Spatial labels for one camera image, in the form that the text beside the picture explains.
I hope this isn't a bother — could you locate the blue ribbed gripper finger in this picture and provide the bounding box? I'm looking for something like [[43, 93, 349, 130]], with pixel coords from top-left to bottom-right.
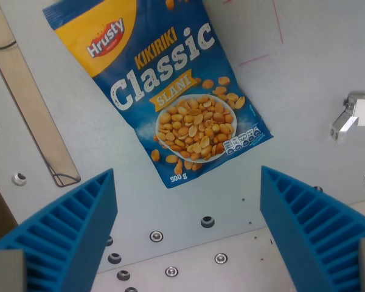
[[0, 168, 119, 292], [259, 165, 365, 292]]

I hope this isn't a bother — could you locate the blue Hrusty Classic peanut bag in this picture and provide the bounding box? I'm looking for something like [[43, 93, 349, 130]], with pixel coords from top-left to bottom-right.
[[42, 0, 275, 190]]

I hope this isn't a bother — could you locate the aluminium angle bracket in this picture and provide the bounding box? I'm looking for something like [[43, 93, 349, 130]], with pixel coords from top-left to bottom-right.
[[330, 91, 365, 145]]

